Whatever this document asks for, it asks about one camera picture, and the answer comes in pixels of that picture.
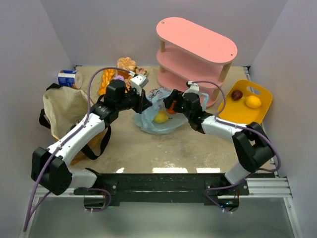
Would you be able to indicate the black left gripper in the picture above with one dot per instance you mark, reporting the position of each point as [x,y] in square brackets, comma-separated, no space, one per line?
[142,104]

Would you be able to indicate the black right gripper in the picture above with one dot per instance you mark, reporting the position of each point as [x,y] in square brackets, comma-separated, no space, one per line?
[175,99]

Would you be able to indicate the small orange pumpkin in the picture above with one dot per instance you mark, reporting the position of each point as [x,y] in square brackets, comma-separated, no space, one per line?
[171,110]

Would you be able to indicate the blue printed plastic bag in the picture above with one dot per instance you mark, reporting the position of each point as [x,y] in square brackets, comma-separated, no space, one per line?
[145,120]

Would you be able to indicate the brown paper tote bag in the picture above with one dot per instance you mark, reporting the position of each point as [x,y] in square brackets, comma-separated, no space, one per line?
[63,108]

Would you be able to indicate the yellow pear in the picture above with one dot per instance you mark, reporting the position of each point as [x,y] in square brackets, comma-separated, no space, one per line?
[161,117]

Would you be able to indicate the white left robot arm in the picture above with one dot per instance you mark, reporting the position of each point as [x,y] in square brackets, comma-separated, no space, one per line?
[50,166]

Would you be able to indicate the floral rectangular tray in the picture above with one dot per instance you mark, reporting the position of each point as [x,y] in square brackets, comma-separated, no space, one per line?
[143,71]

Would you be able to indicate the purple frosted donut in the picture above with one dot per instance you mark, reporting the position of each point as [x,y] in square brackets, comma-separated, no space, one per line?
[119,77]

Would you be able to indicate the orange frosted cupcake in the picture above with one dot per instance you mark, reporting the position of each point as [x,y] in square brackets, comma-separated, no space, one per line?
[128,64]

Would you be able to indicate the twisted orange bread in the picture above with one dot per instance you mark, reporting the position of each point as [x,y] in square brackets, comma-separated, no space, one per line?
[107,76]

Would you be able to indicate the pink three-tier shelf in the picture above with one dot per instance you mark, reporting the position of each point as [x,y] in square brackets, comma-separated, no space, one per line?
[191,52]

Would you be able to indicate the dark red fruit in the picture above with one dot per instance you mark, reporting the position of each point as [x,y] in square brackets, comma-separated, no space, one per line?
[236,95]

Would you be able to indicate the blue white carton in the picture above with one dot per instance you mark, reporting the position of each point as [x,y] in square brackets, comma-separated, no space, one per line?
[70,78]

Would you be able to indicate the yellow plastic basket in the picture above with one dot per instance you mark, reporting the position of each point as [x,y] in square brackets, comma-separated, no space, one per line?
[238,112]

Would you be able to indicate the yellow lemon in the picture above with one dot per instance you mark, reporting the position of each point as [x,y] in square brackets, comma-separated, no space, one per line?
[253,102]

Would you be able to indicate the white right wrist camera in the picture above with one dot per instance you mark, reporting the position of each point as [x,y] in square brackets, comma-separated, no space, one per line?
[192,87]

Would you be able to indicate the black table front frame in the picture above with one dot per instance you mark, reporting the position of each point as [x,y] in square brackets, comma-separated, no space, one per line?
[165,188]

